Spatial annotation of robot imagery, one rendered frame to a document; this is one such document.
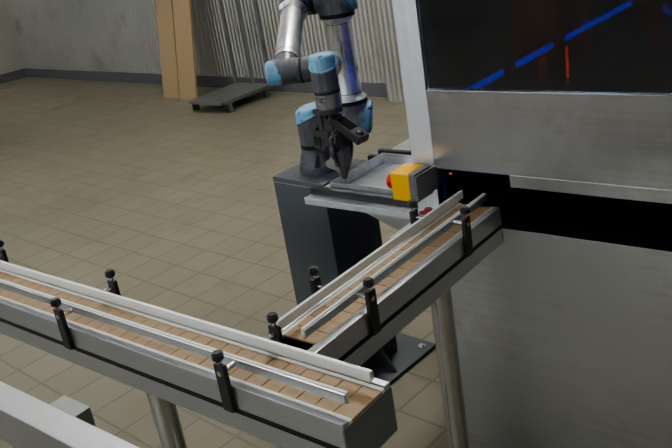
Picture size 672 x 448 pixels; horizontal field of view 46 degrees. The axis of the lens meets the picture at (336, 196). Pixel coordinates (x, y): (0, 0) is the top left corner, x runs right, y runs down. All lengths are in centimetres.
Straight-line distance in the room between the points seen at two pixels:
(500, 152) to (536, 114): 13
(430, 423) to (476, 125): 123
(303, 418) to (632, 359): 91
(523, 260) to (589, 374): 31
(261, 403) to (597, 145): 88
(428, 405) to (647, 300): 119
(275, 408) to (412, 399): 160
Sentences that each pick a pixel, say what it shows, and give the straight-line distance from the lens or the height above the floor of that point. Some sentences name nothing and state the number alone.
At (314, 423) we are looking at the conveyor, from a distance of 127.
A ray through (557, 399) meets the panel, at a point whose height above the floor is 43.
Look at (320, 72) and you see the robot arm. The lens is 220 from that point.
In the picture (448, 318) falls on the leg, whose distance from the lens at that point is 185.
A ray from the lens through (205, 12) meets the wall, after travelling 854.
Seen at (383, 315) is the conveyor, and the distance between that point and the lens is 155.
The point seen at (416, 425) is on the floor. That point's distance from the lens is 277.
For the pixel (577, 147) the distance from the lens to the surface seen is 176.
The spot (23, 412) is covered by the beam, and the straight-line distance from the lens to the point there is 229.
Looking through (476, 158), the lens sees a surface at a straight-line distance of 188.
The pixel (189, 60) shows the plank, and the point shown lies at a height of 39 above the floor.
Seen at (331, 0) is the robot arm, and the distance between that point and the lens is 261.
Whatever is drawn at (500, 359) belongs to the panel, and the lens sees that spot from 211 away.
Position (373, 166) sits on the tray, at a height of 89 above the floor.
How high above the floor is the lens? 165
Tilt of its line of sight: 20 degrees down
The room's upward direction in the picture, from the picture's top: 9 degrees counter-clockwise
